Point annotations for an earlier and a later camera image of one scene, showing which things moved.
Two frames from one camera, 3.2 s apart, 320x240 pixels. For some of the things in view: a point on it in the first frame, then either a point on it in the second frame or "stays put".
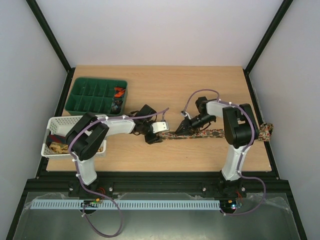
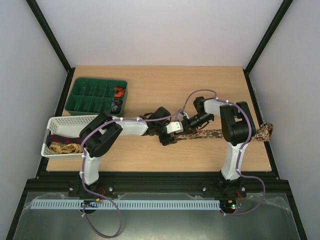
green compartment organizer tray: x=103 y=97 stays put
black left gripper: x=153 y=139 → x=167 y=140
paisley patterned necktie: x=265 y=132 stays put
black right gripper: x=188 y=123 stays put
